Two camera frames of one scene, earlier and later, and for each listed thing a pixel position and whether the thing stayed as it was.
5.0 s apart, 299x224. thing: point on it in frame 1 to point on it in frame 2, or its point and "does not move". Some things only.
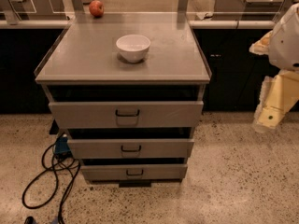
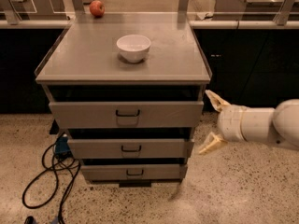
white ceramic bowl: x=133 y=48 does not move
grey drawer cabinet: x=129 y=122 does not move
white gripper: x=285 y=46 to x=230 y=122
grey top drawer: x=126 y=115 does not move
